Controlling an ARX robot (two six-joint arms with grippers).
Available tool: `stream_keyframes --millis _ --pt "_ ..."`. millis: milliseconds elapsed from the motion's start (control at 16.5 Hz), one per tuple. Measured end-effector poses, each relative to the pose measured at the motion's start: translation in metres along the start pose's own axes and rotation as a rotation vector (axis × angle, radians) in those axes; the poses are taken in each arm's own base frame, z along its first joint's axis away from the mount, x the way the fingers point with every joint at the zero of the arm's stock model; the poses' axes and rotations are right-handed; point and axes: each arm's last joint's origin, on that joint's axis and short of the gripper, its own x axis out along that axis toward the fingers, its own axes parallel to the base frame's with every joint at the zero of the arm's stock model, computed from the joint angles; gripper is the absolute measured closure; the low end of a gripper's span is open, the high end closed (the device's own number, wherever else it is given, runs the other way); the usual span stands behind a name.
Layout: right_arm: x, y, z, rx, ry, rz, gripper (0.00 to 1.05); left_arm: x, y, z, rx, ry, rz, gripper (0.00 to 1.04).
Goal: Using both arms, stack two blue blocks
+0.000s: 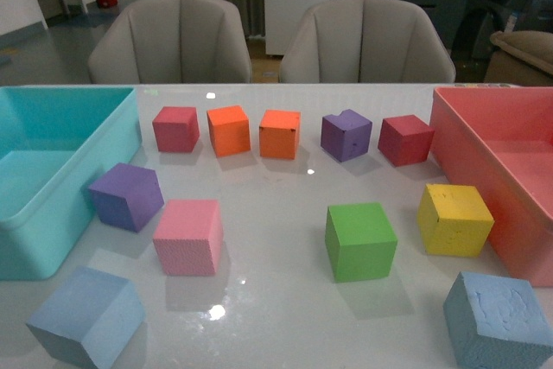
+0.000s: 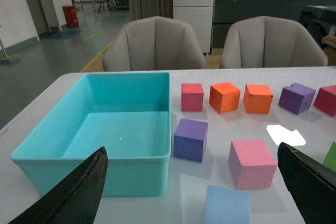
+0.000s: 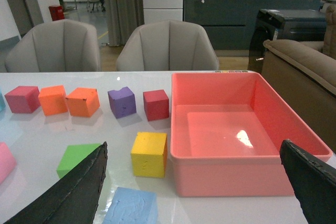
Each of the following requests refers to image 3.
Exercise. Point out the magenta foam cube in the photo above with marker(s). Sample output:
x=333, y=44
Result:
x=23, y=99

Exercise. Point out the light blue foam cube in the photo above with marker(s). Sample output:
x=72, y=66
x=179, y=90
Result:
x=132, y=206

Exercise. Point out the teal plastic bin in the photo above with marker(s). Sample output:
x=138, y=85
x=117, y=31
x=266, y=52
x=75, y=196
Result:
x=2, y=102

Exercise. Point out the black appliance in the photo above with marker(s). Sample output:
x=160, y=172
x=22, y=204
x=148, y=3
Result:
x=272, y=24

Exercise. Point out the brown sofa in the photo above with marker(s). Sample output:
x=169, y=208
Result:
x=303, y=74

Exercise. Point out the right grey chair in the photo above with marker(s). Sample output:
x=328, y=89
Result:
x=169, y=45

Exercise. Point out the pink foam cube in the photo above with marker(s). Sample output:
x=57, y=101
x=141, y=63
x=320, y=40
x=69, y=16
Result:
x=7, y=161

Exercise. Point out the yellow foam cube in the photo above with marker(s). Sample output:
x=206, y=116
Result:
x=149, y=154

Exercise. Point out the grey curtain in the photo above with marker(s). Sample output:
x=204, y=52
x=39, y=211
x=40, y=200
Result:
x=123, y=17

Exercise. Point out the left grey chair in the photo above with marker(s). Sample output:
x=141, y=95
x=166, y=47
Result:
x=59, y=46

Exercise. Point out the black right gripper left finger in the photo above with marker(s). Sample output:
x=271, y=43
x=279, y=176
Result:
x=74, y=198

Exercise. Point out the green foam cube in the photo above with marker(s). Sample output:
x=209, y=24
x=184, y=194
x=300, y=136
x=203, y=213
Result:
x=72, y=156

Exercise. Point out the dark grey counter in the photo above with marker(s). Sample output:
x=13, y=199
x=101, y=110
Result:
x=230, y=24

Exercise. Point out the dark red foam cube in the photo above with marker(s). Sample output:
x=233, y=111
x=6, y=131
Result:
x=156, y=105

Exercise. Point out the chipped orange foam cube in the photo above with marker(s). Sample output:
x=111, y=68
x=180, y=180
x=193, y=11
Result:
x=83, y=102

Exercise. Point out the notched purple foam cube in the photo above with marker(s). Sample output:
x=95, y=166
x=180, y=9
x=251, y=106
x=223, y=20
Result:
x=122, y=102

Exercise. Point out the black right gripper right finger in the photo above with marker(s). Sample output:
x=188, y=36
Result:
x=312, y=180

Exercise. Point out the grey chair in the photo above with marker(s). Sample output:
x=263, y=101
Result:
x=59, y=46
x=169, y=45

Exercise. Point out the pink plastic bin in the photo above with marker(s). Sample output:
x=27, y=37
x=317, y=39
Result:
x=226, y=133

